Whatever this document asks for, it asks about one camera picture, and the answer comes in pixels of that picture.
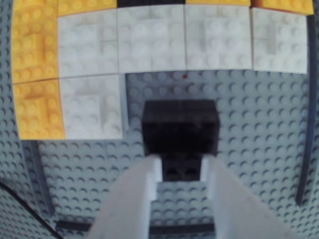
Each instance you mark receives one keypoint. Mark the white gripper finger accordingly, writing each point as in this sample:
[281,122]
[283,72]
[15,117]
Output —
[236,211]
[129,204]

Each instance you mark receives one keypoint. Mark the black lego cube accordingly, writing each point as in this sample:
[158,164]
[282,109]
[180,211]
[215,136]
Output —
[149,3]
[179,124]

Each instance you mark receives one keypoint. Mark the white lego cube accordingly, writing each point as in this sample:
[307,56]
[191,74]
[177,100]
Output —
[84,44]
[152,37]
[92,107]
[279,39]
[219,37]

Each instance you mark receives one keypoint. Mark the grey lego baseplate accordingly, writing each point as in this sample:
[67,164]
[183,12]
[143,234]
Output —
[249,124]

